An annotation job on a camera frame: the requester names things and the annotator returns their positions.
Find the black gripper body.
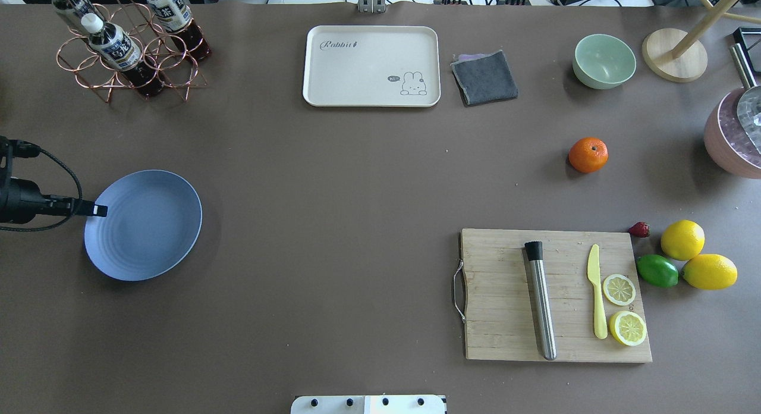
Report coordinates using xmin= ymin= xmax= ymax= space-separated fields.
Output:
xmin=1 ymin=177 xmax=45 ymax=224

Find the blue plate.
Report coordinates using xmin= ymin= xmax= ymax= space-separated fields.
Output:
xmin=84 ymin=170 xmax=202 ymax=281

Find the dark drink bottle two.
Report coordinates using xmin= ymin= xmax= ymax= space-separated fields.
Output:
xmin=81 ymin=14 xmax=164 ymax=97

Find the dark drink bottle one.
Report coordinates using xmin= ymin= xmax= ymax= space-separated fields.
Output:
xmin=51 ymin=0 xmax=99 ymax=35

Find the dark drink bottle three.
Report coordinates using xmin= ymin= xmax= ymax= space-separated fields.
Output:
xmin=146 ymin=0 xmax=212 ymax=62

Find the cream rabbit tray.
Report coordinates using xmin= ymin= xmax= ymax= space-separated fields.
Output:
xmin=302 ymin=26 xmax=441 ymax=107

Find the grey folded cloth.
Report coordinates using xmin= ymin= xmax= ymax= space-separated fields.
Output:
xmin=449 ymin=50 xmax=519 ymax=106

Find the wooden cutting board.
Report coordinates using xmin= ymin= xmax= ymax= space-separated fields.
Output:
xmin=460 ymin=228 xmax=652 ymax=363

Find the steel muddler with black tip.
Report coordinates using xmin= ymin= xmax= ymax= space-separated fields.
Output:
xmin=524 ymin=241 xmax=558 ymax=362

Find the orange fruit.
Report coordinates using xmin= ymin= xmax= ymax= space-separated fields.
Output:
xmin=568 ymin=137 xmax=609 ymax=174

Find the yellow plastic knife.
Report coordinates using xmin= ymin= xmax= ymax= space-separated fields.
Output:
xmin=587 ymin=244 xmax=608 ymax=339

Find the green bowl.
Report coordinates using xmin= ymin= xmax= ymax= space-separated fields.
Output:
xmin=573 ymin=34 xmax=637 ymax=90

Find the lemon slice lower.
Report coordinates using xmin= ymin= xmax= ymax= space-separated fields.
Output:
xmin=602 ymin=274 xmax=636 ymax=306

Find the lemon slice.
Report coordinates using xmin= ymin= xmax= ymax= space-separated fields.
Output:
xmin=609 ymin=311 xmax=647 ymax=347
xmin=602 ymin=274 xmax=636 ymax=306

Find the lemon slice upper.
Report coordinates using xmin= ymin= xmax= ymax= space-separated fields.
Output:
xmin=609 ymin=311 xmax=647 ymax=347

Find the red strawberry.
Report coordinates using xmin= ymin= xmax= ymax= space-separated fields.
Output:
xmin=628 ymin=221 xmax=650 ymax=238

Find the green lime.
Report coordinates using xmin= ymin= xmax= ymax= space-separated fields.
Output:
xmin=636 ymin=254 xmax=679 ymax=288

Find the whole lemon far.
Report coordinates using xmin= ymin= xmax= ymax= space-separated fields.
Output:
xmin=661 ymin=219 xmax=706 ymax=261

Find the whole lemon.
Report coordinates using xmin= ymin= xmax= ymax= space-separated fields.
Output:
xmin=661 ymin=219 xmax=706 ymax=261
xmin=682 ymin=254 xmax=738 ymax=290

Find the wooden cup tree stand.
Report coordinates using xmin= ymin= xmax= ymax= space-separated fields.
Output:
xmin=641 ymin=0 xmax=760 ymax=83

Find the whole lemon near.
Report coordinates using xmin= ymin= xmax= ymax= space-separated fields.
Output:
xmin=682 ymin=254 xmax=738 ymax=290

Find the pink bowl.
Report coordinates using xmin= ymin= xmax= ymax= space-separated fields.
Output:
xmin=703 ymin=88 xmax=760 ymax=179

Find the steel ice scoop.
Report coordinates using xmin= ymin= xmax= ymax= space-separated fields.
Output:
xmin=730 ymin=43 xmax=760 ymax=153

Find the copper wire bottle rack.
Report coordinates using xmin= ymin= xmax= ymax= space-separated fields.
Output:
xmin=51 ymin=0 xmax=211 ymax=98

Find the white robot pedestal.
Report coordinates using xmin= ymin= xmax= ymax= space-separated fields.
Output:
xmin=290 ymin=394 xmax=448 ymax=413

